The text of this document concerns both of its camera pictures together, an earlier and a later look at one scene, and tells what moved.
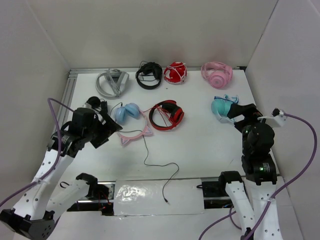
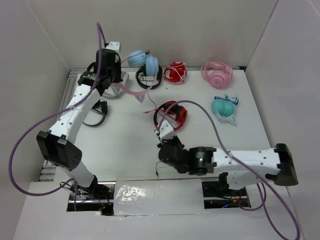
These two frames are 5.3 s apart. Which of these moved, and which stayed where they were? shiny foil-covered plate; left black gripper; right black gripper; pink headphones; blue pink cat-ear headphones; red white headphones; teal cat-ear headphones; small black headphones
Moved: blue pink cat-ear headphones; left black gripper; right black gripper
Stayed: shiny foil-covered plate; teal cat-ear headphones; pink headphones; small black headphones; red white headphones
